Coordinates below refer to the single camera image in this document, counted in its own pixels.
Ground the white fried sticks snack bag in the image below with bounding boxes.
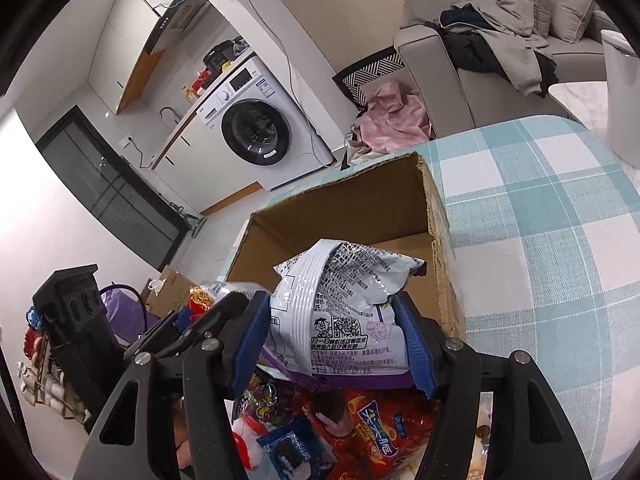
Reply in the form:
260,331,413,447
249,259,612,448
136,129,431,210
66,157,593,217
189,281,258,315

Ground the black glass door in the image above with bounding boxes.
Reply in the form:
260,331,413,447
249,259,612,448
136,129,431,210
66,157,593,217
36,106,189,271

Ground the white marble side table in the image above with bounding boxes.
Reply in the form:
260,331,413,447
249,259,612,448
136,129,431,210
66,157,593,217
549,81,608,133

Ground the person's left hand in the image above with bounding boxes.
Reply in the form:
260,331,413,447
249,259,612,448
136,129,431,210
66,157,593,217
32,336,44,367

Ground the small cardboard box on floor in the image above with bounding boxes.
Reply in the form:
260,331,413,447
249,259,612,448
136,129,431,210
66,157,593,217
141,266,195,318

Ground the range hood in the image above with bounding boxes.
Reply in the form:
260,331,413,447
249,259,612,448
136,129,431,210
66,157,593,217
144,0,208,55

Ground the blue oreo pack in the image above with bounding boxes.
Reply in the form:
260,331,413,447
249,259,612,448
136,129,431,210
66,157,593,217
257,416,334,480

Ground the black patterned chair back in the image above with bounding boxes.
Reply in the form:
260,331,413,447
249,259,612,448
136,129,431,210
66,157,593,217
332,47,405,110

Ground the teal plaid tablecloth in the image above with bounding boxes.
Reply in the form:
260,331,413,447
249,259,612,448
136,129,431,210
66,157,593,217
219,114,640,480

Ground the grey sofa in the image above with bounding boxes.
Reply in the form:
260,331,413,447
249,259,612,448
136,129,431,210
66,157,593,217
394,0,616,138

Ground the brown SF cardboard box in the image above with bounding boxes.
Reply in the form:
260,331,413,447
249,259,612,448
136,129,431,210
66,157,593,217
224,152,466,339

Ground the white purple snack bag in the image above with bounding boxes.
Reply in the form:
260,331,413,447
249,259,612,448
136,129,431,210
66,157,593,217
262,240,427,390

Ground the white washing machine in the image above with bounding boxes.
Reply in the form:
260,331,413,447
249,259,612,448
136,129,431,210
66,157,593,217
196,53,335,191

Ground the purple candy bag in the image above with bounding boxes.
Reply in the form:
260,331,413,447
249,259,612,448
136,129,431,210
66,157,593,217
234,367,299,427

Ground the pile of clothes on sofa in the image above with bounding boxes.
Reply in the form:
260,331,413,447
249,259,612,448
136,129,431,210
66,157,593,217
439,0,559,96

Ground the red triangular biscuit bag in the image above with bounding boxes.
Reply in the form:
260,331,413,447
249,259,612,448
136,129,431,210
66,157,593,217
346,389,439,479

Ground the red oreo pack pink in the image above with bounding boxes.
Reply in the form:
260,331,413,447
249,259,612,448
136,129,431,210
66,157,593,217
304,390,358,457

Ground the black rice cooker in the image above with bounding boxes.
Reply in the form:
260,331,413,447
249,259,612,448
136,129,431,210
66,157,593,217
203,40,236,72

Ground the kitchen faucet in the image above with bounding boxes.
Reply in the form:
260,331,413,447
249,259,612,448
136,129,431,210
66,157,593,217
160,106,182,124

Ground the shoe rack with shoes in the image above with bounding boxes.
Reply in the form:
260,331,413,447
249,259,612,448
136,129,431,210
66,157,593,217
17,306,89,425

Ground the pink cloth on floor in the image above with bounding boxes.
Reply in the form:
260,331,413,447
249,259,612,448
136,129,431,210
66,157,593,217
358,80,434,154

